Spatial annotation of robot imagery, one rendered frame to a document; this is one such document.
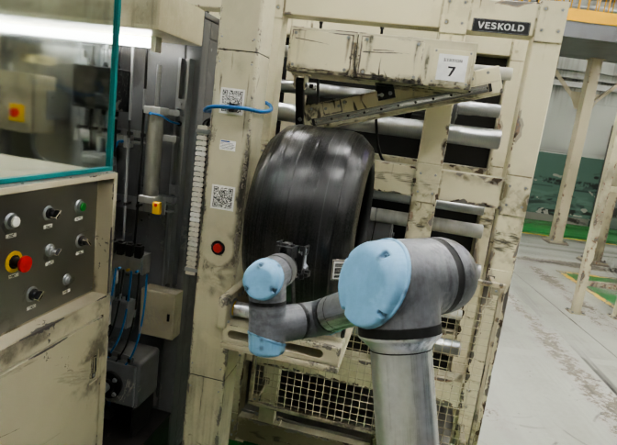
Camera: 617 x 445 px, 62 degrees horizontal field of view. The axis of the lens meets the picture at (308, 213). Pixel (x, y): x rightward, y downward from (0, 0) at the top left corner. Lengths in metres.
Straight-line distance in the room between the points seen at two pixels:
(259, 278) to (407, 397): 0.39
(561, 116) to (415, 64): 10.05
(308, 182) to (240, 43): 0.48
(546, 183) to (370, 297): 10.99
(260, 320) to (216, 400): 0.82
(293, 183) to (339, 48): 0.59
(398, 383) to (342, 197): 0.69
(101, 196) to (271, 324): 0.77
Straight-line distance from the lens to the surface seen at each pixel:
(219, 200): 1.58
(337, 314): 1.00
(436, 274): 0.71
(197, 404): 1.84
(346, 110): 1.87
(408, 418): 0.73
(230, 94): 1.56
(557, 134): 11.68
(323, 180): 1.32
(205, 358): 1.75
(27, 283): 1.44
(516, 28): 2.08
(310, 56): 1.77
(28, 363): 1.44
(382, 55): 1.73
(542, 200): 11.64
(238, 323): 1.57
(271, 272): 0.97
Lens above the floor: 1.49
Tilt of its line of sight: 11 degrees down
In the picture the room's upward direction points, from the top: 7 degrees clockwise
